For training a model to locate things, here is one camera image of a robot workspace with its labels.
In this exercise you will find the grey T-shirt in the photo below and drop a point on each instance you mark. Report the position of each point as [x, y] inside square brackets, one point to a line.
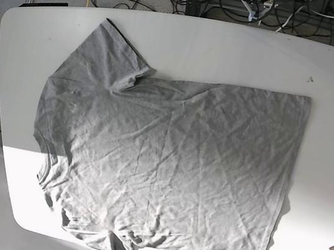
[133, 161]

